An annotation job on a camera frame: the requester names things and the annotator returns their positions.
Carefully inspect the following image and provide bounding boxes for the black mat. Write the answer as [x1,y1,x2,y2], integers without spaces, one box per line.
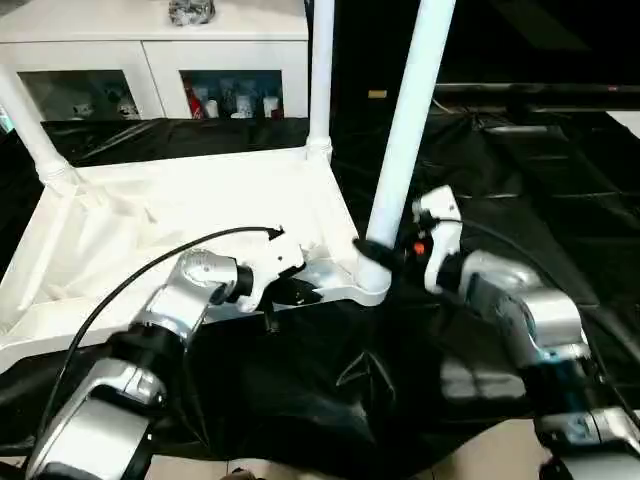
[0,107,640,471]

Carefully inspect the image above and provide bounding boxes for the grey metal bar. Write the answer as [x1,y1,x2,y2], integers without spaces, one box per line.
[434,83,640,99]

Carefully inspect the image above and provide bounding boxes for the large black case yellow label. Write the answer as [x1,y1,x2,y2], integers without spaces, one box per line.
[304,0,441,119]

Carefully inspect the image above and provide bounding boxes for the red bottle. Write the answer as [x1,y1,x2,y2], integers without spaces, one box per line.
[185,84,205,120]

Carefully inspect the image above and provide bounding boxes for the white flat panel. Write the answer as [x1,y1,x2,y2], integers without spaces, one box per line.
[607,110,640,141]

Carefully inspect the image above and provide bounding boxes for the white cabinet with glass doors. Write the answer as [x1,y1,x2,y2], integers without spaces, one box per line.
[0,0,310,121]

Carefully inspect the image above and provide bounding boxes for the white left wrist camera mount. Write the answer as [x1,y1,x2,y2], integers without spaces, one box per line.
[239,229,307,314]

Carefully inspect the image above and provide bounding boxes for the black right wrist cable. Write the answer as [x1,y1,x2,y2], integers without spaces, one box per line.
[422,215,640,431]

